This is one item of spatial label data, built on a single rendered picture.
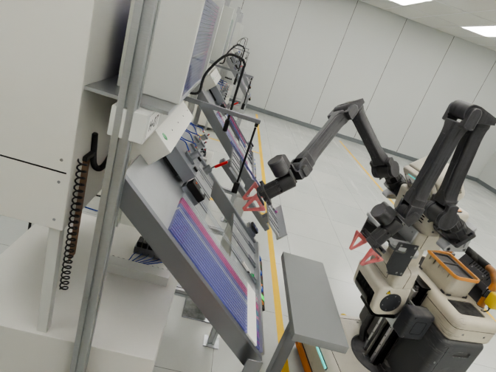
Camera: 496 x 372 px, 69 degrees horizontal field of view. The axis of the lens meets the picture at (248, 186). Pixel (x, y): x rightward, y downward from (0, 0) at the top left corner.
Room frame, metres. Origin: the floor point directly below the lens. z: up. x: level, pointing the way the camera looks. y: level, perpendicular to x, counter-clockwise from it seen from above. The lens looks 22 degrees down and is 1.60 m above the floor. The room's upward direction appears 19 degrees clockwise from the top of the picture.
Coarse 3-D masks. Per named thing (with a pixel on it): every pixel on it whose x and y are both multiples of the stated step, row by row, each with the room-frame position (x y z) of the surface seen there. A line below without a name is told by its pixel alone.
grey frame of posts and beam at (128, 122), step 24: (144, 0) 0.76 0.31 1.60; (144, 24) 0.75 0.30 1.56; (144, 48) 0.75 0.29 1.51; (144, 72) 0.78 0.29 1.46; (120, 96) 0.75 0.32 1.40; (120, 120) 0.75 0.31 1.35; (144, 120) 0.76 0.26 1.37; (120, 144) 0.75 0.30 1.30; (120, 168) 0.75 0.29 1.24; (120, 192) 0.78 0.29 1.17; (96, 240) 0.75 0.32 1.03; (96, 264) 0.76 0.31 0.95; (96, 288) 0.75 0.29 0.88; (96, 312) 0.78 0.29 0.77; (216, 336) 1.55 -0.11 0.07; (72, 360) 0.75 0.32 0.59
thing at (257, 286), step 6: (258, 246) 1.50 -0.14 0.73; (258, 252) 1.44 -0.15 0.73; (258, 258) 1.39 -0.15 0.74; (258, 264) 1.35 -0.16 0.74; (258, 270) 1.30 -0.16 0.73; (258, 276) 1.26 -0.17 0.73; (258, 282) 1.23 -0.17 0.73; (258, 288) 1.19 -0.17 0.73; (258, 294) 1.15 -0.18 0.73; (258, 300) 1.12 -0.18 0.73; (258, 306) 1.09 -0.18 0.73; (258, 312) 1.06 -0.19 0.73; (258, 318) 1.03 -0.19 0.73
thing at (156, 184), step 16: (144, 160) 0.98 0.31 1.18; (160, 160) 1.09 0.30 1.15; (128, 176) 0.84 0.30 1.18; (144, 176) 0.92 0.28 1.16; (160, 176) 1.01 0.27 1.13; (176, 176) 1.13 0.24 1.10; (208, 176) 1.47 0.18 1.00; (144, 192) 0.86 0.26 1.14; (160, 192) 0.95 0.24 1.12; (176, 192) 1.06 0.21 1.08; (208, 192) 1.35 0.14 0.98; (160, 208) 0.89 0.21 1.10
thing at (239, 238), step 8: (232, 216) 1.48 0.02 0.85; (232, 224) 1.40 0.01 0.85; (240, 224) 1.50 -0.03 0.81; (232, 232) 1.34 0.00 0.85; (240, 232) 1.43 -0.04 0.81; (232, 240) 1.29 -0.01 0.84; (240, 240) 1.37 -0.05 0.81; (248, 240) 1.48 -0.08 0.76; (240, 248) 1.31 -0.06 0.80; (248, 248) 1.41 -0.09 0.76; (232, 256) 1.18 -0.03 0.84; (248, 256) 1.35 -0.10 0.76; (240, 264) 1.20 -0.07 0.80; (248, 264) 1.29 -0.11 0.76; (248, 280) 1.18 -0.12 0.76
